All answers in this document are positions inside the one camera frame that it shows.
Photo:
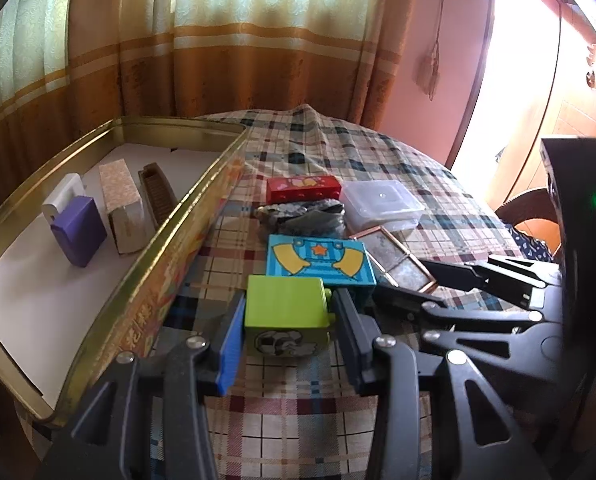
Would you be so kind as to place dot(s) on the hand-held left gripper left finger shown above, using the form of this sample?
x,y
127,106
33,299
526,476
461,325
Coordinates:
x,y
230,345

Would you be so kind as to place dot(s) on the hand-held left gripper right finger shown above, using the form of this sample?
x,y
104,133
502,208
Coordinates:
x,y
353,345

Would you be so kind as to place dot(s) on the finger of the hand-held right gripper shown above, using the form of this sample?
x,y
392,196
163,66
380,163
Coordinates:
x,y
458,274
408,302

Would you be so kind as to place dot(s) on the framed glass tray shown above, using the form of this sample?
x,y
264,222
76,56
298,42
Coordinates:
x,y
398,260

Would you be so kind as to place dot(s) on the green toy block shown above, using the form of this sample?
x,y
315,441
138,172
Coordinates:
x,y
285,305

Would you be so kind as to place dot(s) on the blue toy block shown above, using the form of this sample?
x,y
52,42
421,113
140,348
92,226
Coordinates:
x,y
318,260

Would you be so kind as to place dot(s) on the gold rectangular tin box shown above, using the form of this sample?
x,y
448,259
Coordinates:
x,y
142,310

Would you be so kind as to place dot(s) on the clear plastic lidded box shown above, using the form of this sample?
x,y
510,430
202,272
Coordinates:
x,y
378,202

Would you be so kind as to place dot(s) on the grey patterned small pouch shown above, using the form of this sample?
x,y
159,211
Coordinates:
x,y
308,220

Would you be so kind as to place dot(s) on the red toy block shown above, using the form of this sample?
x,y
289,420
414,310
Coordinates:
x,y
303,191

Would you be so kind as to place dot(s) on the small purple box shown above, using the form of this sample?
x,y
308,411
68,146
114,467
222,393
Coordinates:
x,y
80,232

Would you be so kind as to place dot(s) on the tall pale cardboard box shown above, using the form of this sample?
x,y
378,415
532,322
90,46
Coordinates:
x,y
120,185

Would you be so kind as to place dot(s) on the dark blue feather-print cushion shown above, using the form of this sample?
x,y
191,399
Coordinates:
x,y
528,247

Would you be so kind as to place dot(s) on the orange wooden cabinet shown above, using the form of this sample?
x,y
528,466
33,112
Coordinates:
x,y
553,125

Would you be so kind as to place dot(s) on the orange and cream curtain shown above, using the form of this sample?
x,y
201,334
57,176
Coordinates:
x,y
278,60

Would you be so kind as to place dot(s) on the dark wooden door frame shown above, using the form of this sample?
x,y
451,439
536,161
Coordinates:
x,y
480,75

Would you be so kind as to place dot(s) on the hanging tassel wall ornament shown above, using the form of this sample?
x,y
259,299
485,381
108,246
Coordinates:
x,y
430,67

